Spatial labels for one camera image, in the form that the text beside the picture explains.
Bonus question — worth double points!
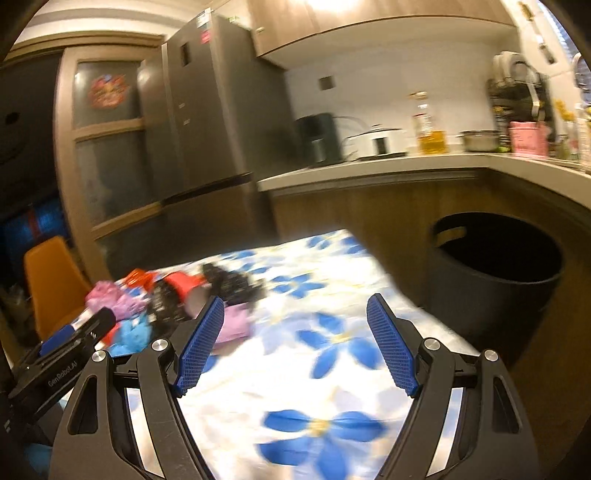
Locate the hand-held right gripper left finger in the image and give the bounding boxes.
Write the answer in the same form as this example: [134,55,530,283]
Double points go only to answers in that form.
[48,295,227,480]

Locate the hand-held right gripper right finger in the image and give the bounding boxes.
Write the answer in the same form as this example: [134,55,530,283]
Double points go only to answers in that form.
[366,293,541,480]

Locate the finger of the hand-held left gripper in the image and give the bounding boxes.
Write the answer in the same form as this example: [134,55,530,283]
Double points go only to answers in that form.
[39,325,79,357]
[69,308,117,342]

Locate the pink plastic bag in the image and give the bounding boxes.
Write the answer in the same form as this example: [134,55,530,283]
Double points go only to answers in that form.
[85,281,148,319]

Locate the blue plastic bag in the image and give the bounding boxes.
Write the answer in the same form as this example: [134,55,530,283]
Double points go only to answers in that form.
[111,316,155,356]

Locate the purple plastic bag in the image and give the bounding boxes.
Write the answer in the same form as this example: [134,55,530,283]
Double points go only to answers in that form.
[215,305,252,344]

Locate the red plastic bag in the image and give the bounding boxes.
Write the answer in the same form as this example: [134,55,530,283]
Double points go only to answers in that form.
[122,270,160,289]

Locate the red printed paper cup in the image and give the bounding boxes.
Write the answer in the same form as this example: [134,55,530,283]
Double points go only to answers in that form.
[164,272,213,320]

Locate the black plastic bag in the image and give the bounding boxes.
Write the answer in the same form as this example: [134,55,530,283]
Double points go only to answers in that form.
[201,263,266,305]

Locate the black round bin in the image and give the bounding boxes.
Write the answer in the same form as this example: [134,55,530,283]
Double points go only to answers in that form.
[427,211,565,365]

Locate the orange chair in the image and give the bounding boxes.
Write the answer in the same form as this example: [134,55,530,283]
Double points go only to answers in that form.
[23,235,93,342]

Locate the blue floral tablecloth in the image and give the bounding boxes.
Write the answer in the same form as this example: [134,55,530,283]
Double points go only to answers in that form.
[111,228,481,480]

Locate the blue water barrels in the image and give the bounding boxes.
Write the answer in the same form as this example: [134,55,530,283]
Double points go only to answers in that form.
[2,203,65,273]

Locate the wooden kitchen counter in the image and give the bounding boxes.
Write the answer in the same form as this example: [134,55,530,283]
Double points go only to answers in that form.
[256,152,591,462]

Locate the wooden frosted glass door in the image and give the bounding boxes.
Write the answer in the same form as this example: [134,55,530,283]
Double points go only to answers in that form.
[53,46,167,282]

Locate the white rice cooker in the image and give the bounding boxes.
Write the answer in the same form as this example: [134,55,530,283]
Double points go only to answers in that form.
[346,124,409,158]

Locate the cooking oil bottle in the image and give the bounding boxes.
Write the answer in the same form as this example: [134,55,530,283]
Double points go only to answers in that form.
[409,92,448,155]

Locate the black air fryer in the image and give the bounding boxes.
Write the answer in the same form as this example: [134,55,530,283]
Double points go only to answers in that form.
[295,113,345,167]

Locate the red door decoration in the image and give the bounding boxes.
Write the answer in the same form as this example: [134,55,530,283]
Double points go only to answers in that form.
[88,74,127,110]

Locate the grey steel refrigerator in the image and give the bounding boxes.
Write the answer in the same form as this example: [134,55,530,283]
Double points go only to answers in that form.
[137,11,287,236]

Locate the pink container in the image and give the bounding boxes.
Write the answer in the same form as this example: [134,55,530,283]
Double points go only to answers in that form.
[508,121,550,158]

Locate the metal dish rack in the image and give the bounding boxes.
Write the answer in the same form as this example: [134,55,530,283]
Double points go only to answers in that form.
[487,53,555,139]

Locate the wooden upper cabinet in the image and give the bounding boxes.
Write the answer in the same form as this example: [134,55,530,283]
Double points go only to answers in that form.
[247,0,515,70]

